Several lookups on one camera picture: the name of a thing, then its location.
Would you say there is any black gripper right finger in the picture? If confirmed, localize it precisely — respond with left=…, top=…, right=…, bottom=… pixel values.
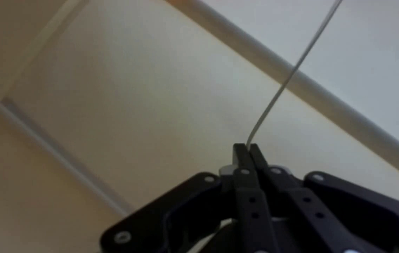
left=248, top=142, right=399, bottom=253

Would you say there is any thin white blind pull cord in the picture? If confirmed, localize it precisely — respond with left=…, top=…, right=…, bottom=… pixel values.
left=246, top=0, right=346, bottom=147

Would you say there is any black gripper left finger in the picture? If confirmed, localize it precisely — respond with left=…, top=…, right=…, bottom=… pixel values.
left=100, top=142, right=281, bottom=253

